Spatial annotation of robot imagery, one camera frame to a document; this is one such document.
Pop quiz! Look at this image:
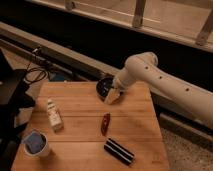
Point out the red pepper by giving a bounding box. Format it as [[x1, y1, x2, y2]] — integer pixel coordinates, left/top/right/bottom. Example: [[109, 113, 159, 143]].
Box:
[[101, 113, 110, 136]]

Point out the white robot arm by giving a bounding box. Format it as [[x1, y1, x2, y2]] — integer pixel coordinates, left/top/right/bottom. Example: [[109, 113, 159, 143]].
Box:
[[105, 52, 213, 129]]

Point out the black round bowl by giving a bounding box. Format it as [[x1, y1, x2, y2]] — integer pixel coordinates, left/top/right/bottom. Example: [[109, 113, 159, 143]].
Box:
[[96, 77, 115, 101]]

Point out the black white striped block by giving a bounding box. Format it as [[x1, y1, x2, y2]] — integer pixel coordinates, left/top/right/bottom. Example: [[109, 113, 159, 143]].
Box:
[[104, 138, 135, 165]]

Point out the white small bottle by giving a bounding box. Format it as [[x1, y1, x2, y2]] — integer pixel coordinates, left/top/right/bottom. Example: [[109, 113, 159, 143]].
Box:
[[47, 99, 63, 131]]

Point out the white cup with blue cloth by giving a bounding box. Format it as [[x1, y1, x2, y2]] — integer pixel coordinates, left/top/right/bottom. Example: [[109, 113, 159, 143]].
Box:
[[22, 130, 50, 157]]

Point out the black equipment on left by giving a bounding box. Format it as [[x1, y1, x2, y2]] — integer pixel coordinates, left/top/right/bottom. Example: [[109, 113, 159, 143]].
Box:
[[0, 49, 35, 171]]

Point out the black cable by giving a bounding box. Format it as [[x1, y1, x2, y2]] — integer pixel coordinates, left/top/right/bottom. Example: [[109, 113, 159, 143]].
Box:
[[23, 46, 53, 85]]

